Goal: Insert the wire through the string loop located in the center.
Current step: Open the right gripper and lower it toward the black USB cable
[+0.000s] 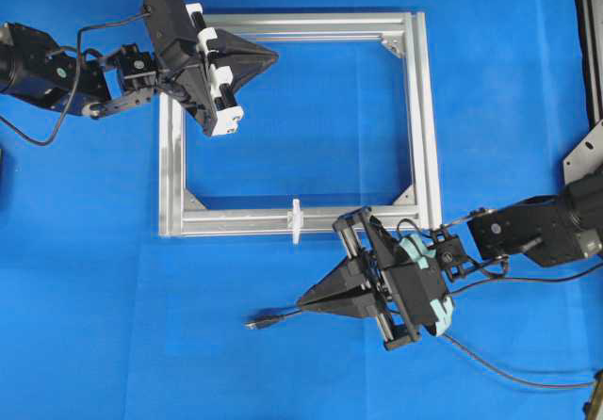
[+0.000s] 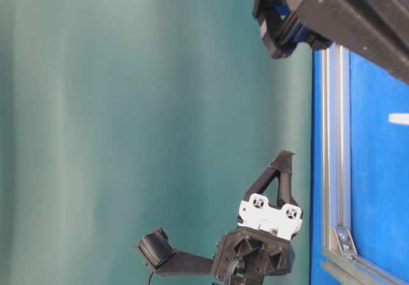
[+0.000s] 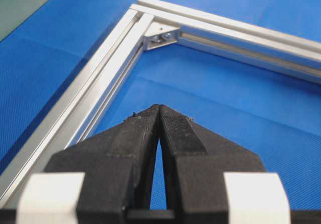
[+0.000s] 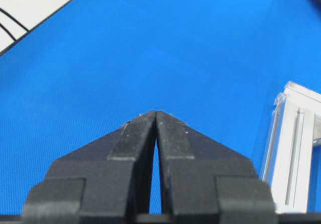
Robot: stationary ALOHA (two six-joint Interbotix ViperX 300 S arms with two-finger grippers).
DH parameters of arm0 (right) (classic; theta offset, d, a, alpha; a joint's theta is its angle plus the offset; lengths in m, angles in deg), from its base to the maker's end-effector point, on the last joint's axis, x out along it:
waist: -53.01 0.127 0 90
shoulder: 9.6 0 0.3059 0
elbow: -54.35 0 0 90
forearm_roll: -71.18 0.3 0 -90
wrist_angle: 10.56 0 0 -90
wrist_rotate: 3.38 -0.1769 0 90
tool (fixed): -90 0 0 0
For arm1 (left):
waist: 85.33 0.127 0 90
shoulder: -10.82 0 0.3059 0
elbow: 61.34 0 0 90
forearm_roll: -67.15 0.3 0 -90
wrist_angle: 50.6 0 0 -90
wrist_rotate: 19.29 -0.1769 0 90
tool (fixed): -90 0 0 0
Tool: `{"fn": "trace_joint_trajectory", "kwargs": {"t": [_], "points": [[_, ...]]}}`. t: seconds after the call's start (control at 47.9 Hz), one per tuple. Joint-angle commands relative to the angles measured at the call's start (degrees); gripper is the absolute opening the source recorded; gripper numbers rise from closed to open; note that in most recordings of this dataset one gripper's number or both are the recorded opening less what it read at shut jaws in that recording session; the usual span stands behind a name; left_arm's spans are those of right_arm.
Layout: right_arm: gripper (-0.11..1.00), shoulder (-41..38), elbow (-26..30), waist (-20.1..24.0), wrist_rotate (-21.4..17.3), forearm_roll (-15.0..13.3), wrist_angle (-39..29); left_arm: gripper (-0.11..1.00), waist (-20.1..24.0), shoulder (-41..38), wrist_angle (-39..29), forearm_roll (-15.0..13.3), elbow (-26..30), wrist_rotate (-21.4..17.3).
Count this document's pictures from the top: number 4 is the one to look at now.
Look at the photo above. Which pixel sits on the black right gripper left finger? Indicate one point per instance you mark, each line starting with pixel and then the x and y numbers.
pixel 97 183

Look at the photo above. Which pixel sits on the blue table mat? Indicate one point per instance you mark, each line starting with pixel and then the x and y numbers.
pixel 217 65

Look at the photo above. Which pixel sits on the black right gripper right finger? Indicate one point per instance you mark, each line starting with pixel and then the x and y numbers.
pixel 207 182

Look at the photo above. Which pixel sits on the aluminium extrusion frame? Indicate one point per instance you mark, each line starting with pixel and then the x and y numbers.
pixel 293 133

